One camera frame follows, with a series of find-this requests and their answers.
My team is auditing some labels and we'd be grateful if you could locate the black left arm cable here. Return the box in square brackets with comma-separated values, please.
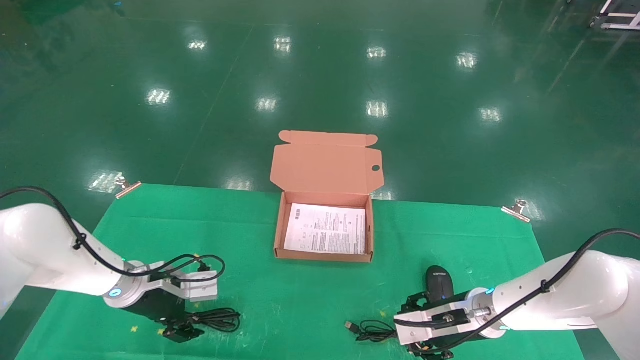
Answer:
[0, 187, 226, 284]

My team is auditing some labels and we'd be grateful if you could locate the black wired computer mouse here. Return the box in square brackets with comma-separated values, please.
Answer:
[345, 265, 455, 343]

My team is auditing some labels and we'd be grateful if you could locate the black data cable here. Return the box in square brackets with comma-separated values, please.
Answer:
[187, 308, 242, 333]

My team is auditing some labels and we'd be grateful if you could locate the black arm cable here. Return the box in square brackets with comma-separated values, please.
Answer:
[400, 229, 640, 357]
[0, 187, 226, 284]

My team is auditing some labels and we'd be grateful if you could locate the open brown cardboard box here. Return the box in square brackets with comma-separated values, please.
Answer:
[270, 130, 385, 263]

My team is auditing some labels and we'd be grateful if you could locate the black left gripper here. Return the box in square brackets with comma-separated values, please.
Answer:
[122, 287, 206, 344]

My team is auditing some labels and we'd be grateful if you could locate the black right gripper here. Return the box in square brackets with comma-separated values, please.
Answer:
[404, 291, 501, 360]

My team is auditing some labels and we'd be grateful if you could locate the white wheeled cart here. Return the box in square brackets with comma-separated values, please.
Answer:
[589, 0, 640, 32]

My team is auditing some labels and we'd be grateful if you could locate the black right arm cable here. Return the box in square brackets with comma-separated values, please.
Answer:
[400, 229, 640, 357]

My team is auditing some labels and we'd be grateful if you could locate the white printed instruction sheet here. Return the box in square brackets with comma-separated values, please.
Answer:
[284, 202, 367, 255]

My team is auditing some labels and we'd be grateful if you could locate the metal binder clip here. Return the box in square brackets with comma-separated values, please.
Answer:
[114, 173, 142, 200]
[501, 199, 532, 223]

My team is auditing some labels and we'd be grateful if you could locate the green table mat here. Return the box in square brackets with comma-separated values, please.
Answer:
[15, 183, 583, 360]

